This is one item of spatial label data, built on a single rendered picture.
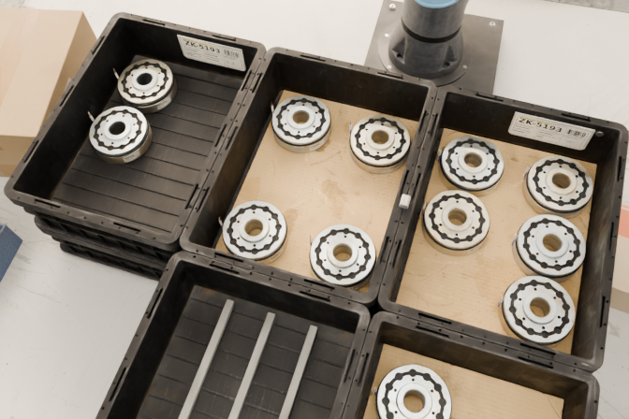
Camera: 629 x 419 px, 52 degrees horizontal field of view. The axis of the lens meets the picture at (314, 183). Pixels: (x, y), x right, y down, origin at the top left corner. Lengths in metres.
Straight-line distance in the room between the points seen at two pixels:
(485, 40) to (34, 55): 0.90
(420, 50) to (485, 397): 0.65
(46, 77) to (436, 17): 0.73
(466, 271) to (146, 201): 0.54
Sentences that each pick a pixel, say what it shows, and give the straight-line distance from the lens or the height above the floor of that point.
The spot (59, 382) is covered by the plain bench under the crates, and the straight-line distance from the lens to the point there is 1.20.
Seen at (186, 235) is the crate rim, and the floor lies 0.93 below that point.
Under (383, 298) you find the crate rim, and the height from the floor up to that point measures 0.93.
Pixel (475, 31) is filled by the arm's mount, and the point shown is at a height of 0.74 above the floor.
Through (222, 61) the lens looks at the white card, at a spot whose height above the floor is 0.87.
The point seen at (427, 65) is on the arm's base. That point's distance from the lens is 1.29.
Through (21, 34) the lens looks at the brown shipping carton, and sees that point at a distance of 1.40.
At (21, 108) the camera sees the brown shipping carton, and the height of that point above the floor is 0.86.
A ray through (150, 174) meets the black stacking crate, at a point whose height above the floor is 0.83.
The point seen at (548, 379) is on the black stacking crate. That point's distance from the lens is 0.94.
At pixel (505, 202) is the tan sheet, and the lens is 1.09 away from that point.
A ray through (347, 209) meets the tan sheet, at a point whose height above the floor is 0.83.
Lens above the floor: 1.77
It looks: 61 degrees down
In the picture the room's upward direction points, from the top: 6 degrees counter-clockwise
